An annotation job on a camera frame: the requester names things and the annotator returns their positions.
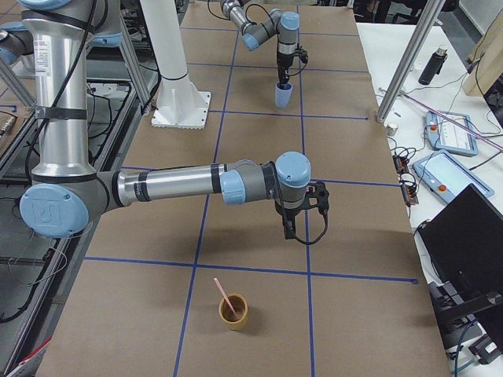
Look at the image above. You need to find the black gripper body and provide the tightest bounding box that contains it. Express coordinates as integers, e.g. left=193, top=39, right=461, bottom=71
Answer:
left=275, top=181, right=329, bottom=220
left=277, top=49, right=308, bottom=81

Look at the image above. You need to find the light blue plastic cup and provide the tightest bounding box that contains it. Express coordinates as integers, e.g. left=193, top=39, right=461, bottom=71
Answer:
left=274, top=82, right=292, bottom=108

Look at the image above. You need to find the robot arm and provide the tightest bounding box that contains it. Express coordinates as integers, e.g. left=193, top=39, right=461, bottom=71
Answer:
left=1, top=1, right=329, bottom=240
left=220, top=1, right=308, bottom=90

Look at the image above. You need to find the tan wooden cup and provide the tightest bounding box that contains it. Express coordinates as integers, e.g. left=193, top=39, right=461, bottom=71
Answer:
left=218, top=293, right=248, bottom=331

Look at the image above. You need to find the blue teach pendant near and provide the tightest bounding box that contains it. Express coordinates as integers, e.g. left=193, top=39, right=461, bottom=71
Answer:
left=413, top=150, right=494, bottom=203

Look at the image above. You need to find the blue teach pendant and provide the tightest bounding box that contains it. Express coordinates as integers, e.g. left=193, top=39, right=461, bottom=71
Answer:
left=425, top=111, right=479, bottom=156
left=413, top=150, right=494, bottom=203

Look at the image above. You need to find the blue teach pendant far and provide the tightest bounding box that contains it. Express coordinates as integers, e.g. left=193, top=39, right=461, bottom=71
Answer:
left=425, top=111, right=479, bottom=156

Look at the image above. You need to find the dark water bottle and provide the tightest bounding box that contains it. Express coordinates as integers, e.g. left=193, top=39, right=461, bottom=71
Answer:
left=418, top=45, right=448, bottom=86

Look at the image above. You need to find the black laptop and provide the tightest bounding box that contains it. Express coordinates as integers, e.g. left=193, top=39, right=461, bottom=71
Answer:
left=419, top=184, right=502, bottom=294

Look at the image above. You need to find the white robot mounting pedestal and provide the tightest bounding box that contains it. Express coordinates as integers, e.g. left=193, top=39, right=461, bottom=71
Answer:
left=141, top=0, right=211, bottom=130

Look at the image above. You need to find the aluminium frame post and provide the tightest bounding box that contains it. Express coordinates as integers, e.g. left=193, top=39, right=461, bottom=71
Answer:
left=376, top=0, right=446, bottom=123

